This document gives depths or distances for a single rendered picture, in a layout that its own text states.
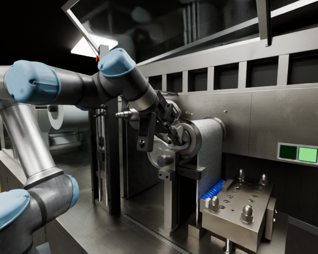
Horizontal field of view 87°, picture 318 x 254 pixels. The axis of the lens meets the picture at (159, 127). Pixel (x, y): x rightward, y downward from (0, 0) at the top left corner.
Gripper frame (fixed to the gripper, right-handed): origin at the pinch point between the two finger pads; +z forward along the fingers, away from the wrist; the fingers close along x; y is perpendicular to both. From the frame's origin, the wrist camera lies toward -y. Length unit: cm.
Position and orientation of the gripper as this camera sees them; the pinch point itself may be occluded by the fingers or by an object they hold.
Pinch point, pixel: (173, 144)
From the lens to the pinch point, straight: 60.6
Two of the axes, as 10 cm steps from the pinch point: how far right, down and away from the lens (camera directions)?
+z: 4.9, 5.8, 6.6
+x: -7.7, -0.7, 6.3
